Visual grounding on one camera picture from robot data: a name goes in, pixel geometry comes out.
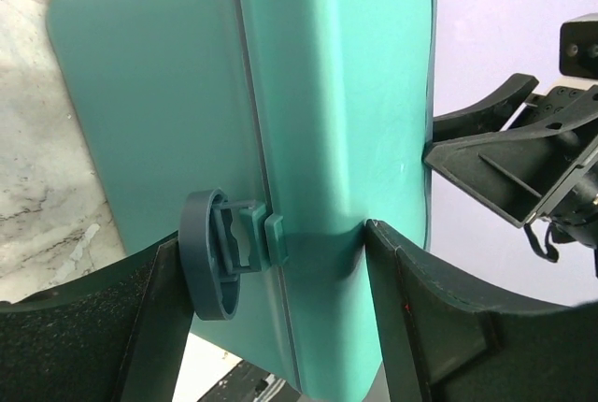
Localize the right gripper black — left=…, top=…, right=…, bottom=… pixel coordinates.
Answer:
left=425, top=73, right=597, bottom=248

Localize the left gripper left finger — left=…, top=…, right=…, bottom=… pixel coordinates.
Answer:
left=1, top=239, right=193, bottom=401

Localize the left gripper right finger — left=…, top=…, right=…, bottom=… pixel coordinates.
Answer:
left=364, top=220, right=597, bottom=401

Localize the green medicine box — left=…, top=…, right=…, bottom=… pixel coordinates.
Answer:
left=46, top=0, right=436, bottom=401

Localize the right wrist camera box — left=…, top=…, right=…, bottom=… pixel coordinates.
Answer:
left=559, top=13, right=597, bottom=80

